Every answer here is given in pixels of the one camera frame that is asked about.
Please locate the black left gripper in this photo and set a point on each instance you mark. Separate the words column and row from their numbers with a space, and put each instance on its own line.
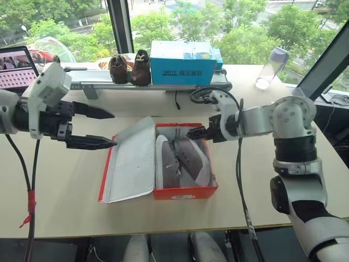
column 56, row 120

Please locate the brown leather shoe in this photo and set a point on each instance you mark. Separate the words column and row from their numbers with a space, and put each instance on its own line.
column 140, row 71
column 118, row 69

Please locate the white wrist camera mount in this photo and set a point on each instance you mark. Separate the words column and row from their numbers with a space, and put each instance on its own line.
column 226, row 105
column 46, row 84

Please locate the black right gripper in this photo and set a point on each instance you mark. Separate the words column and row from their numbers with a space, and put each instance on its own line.
column 214, row 129

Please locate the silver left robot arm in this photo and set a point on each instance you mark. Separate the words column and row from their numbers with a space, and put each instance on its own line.
column 6, row 114

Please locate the clear plastic bag with red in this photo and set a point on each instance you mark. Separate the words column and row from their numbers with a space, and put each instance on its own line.
column 49, row 52

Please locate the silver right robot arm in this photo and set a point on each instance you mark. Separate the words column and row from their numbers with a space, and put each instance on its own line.
column 294, row 117

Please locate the grey sneaker with white sole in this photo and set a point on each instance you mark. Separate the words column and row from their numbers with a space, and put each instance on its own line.
column 169, row 163
column 192, row 161

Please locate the clear bottle with purple lid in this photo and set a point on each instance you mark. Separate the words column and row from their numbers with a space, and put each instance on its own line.
column 270, row 71

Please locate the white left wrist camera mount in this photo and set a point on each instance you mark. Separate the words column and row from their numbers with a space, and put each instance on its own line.
column 46, row 84

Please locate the open laptop with pink screen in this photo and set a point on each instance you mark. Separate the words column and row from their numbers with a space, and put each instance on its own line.
column 16, row 69

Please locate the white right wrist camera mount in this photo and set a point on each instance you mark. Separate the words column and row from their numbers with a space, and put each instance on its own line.
column 226, row 105

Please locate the black side desk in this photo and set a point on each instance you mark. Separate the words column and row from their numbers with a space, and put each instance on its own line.
column 334, row 120

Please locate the orange shoebox with white lid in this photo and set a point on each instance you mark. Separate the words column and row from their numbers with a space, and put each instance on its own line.
column 131, row 163

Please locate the blue cardboard box with print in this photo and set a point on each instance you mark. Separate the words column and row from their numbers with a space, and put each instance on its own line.
column 181, row 66

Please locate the dark slanted window frame post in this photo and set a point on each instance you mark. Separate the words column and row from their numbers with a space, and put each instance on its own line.
column 324, row 68

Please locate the colourful snack bag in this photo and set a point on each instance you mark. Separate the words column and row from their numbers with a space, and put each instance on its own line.
column 105, row 64

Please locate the grey rounded shape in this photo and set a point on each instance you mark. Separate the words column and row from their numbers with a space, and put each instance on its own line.
column 207, row 247
column 136, row 248

